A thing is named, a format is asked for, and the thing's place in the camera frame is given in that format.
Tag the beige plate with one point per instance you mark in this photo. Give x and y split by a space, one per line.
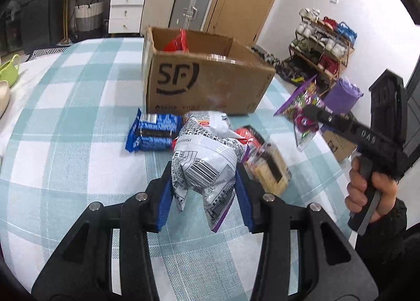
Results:
3 97

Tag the woven laundry basket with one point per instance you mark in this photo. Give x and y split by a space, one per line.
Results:
88 17

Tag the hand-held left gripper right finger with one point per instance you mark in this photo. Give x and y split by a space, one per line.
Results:
245 202

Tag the grey printed snack bag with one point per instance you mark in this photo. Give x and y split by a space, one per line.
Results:
203 160

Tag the striped rug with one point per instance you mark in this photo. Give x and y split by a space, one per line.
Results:
49 52

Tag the scattered shoes pile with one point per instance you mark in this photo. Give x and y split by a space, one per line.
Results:
285 68

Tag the purple candy packet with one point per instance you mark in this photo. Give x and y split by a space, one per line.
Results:
302 104

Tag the small red white snack packet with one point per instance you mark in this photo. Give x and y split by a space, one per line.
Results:
249 137

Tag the person's right forearm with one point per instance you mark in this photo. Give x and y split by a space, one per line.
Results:
384 238

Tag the shoe rack with shoes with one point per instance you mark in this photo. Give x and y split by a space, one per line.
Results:
329 61

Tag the brown cardboard box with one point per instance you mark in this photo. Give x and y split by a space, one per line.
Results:
210 84

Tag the large red chip bag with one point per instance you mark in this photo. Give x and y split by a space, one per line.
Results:
175 42

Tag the green mug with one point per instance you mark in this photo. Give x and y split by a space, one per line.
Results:
10 71

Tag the blue cookie packet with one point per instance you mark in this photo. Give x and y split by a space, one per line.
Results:
154 130

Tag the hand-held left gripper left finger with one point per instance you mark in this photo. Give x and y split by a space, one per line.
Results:
164 204

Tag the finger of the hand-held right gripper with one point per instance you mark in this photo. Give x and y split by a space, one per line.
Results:
328 119

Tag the silver suitcase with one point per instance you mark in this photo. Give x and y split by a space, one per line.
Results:
190 6

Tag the purple yoga mat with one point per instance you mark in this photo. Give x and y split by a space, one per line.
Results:
343 94

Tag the brown paper bag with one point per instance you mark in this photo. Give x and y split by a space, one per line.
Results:
341 147

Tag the person's right hand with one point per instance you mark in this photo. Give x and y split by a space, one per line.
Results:
387 196

